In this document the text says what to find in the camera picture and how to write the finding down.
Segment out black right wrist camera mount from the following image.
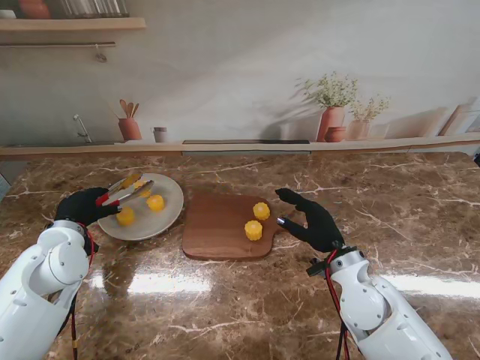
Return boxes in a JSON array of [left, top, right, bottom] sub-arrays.
[[306, 258, 329, 278]]

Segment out printed kitchen backdrop banner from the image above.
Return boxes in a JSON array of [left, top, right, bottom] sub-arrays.
[[0, 0, 480, 162]]

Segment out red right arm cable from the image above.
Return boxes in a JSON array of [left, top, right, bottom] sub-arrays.
[[324, 250, 352, 360]]

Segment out brown wooden cutting board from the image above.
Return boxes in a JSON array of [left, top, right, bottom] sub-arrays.
[[181, 193, 301, 263]]

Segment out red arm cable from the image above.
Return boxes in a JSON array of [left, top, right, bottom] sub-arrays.
[[324, 250, 352, 360], [69, 223, 97, 360]]

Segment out round cream plate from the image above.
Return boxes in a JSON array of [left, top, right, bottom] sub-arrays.
[[96, 172, 185, 242]]

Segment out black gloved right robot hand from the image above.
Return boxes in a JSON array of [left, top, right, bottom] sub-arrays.
[[274, 187, 345, 254]]

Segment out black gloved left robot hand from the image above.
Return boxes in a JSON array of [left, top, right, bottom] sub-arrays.
[[55, 187, 117, 228]]

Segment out yellow corn chunk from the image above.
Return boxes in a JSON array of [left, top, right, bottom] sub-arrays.
[[145, 193, 166, 213], [115, 207, 136, 227], [244, 220, 263, 242], [121, 175, 153, 199], [252, 202, 272, 221]]

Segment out red handled metal tongs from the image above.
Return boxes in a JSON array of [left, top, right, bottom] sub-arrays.
[[95, 172, 155, 209]]

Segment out red left arm cable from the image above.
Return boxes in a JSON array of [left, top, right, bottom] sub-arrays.
[[69, 223, 97, 360]]

